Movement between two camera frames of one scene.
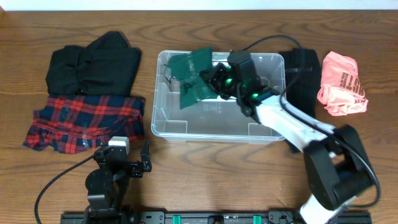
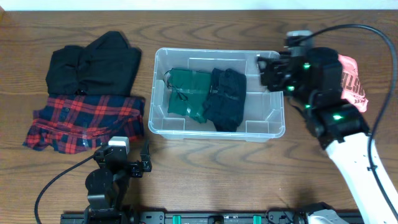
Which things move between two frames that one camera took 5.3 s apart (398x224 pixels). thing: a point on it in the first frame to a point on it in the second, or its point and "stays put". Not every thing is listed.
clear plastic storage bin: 212,120 stays put
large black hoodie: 106,66 stays put
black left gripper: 137,168 stays put
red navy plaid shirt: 74,123 stays put
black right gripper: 214,75 to 282,69
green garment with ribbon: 187,68 to 189,92
